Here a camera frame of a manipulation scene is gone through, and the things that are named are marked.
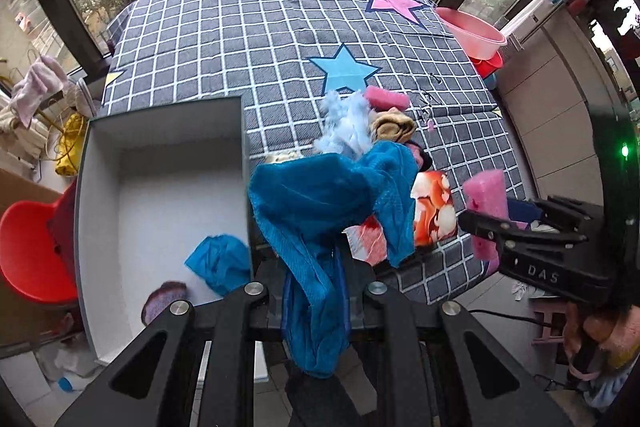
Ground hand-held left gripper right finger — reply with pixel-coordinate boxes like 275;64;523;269
349;282;576;427

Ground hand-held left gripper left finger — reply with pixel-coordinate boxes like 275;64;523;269
55;282;284;427

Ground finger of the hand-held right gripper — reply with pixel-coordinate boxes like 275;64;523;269
458;209;617;304
536;195;609;236

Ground light pink sponge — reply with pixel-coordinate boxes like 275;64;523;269
462;169;512;263

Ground teal blue towel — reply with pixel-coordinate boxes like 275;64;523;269
248;141;419;380

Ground pink black scrunchie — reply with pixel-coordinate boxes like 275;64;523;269
404;142;434;174

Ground grey storage box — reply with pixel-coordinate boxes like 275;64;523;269
74;94;271;383

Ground cream polka dot scrunchie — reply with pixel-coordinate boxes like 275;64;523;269
262;150;306;166

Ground tan soft cloth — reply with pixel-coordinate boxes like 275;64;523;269
369;107;418;144

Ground navy cloth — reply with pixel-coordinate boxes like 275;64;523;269
507;199;544;224

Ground bright blue cloth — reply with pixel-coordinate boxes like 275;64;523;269
184;234;254;297

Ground pink stool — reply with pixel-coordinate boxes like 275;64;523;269
529;296;569;348

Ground purple knitted item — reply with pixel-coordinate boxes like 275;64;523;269
141;280;189;327

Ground pink red printed cloth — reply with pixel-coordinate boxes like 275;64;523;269
342;214;389;266

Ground white bottle blue cap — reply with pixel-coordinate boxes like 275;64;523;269
57;374;94;394

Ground red plastic basin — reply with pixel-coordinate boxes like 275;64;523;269
470;51;504;80

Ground pink plastic basin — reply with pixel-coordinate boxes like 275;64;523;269
434;7;509;60

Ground hot pink sponge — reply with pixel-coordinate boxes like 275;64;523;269
363;85;411;110

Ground light blue fluffy cloth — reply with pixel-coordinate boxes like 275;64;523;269
312;90;377;158

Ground red plastic chair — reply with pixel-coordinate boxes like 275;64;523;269
0;179;82;308

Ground yellow bag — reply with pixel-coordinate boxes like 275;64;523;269
54;112;92;178

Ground cream towels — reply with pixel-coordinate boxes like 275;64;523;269
0;106;57;164

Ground grey checked star blanket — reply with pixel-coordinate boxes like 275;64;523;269
100;0;526;308

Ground pale pink hanging cloth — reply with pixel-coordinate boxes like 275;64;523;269
10;55;69;128

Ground black cable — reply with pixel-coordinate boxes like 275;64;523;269
469;308;567;324

